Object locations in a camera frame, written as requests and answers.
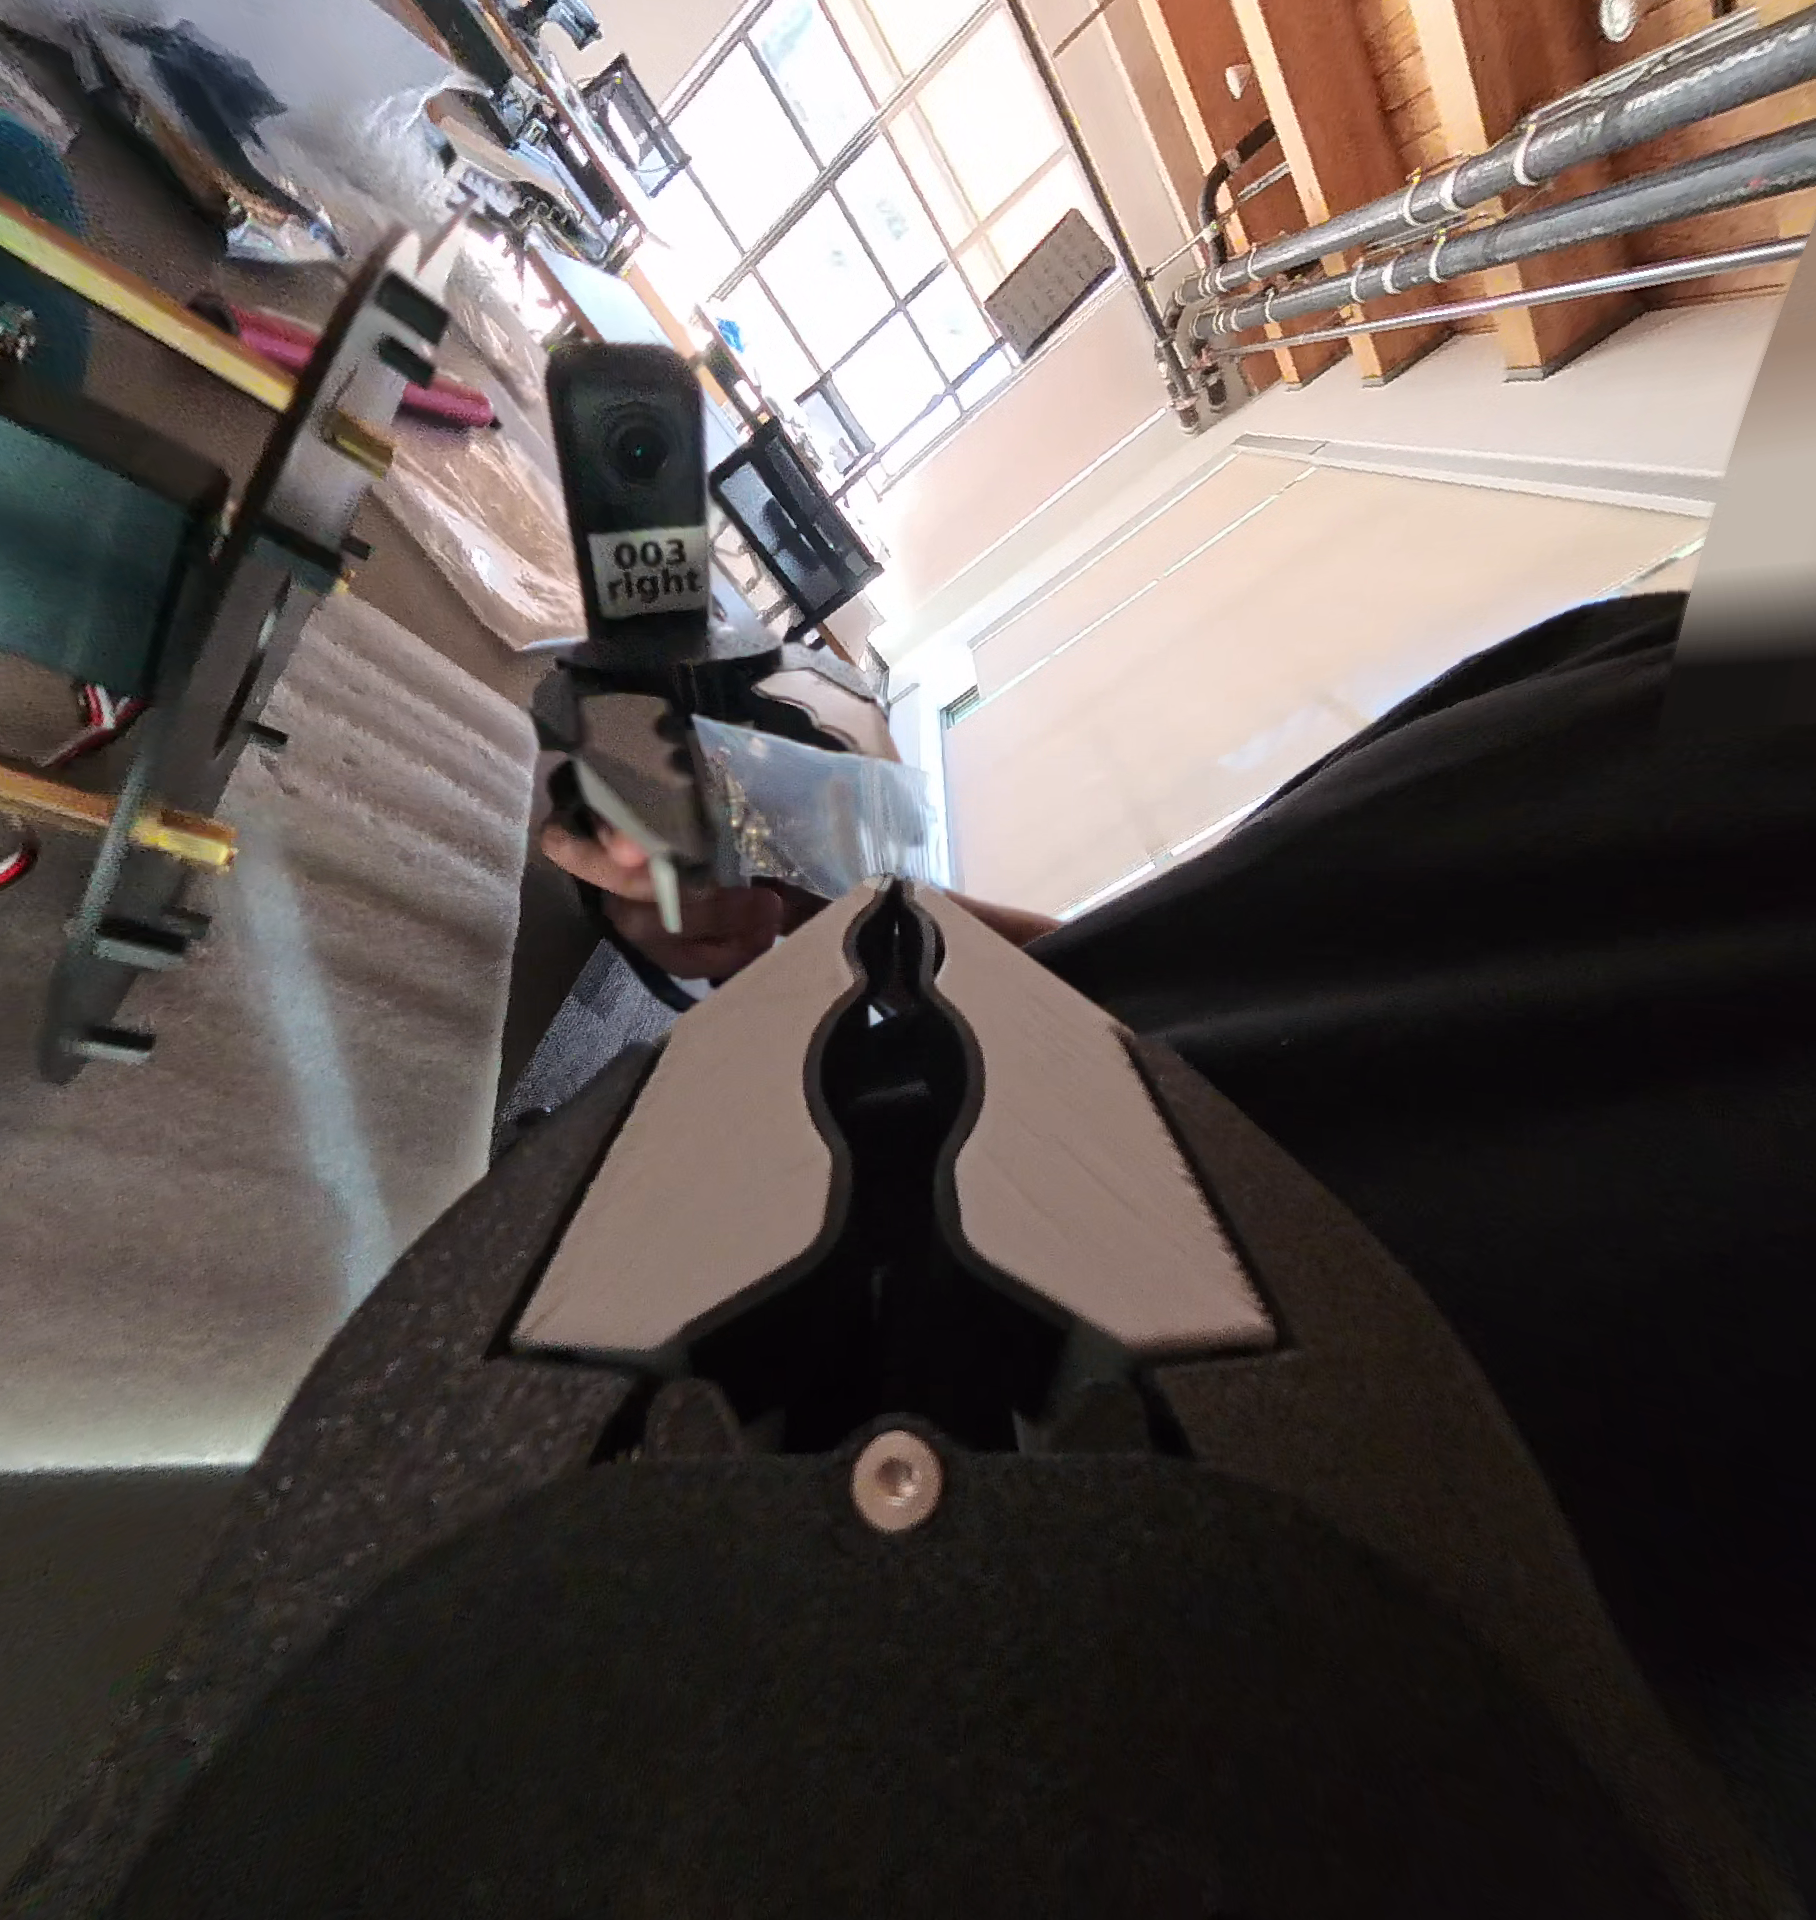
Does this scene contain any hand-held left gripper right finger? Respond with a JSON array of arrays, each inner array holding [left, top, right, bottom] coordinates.
[[886, 882, 1277, 1373]]

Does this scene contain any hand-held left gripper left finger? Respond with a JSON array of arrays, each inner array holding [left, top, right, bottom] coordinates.
[[510, 882, 910, 1373]]

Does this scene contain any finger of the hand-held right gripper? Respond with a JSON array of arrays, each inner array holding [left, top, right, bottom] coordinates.
[[728, 653, 910, 768], [536, 682, 708, 934]]

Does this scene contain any clear zip bag with screws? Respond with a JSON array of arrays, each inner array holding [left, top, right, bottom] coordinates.
[[690, 711, 944, 890]]

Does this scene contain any blue toy robot arm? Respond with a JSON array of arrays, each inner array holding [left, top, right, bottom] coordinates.
[[0, 97, 451, 1082]]

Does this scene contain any person's right hand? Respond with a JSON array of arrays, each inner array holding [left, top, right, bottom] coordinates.
[[539, 813, 826, 982]]

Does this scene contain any clear plastic bag with parts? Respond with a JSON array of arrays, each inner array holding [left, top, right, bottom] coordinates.
[[353, 225, 595, 654]]

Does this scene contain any black mesh chair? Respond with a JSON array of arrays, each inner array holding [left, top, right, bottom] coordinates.
[[706, 420, 888, 639]]

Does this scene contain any maroon electric screwdriver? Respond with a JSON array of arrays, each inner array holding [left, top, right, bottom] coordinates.
[[188, 296, 499, 437]]

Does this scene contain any black background chair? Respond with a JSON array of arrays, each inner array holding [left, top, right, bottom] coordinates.
[[578, 52, 689, 200]]

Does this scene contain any silver foil bag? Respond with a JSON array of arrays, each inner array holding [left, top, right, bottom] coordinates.
[[69, 15, 352, 272]]

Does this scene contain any grey hanging ceiling panel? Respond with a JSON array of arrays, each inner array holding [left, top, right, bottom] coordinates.
[[984, 207, 1118, 360]]

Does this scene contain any white foam sheet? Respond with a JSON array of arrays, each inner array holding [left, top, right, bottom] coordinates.
[[0, 592, 551, 1472]]

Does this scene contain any thin metal ceiling rod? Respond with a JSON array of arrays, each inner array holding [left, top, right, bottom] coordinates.
[[1208, 231, 1809, 358]]

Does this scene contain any ceiling pipe bundle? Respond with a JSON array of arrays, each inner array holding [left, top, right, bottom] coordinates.
[[1154, 6, 1816, 428]]

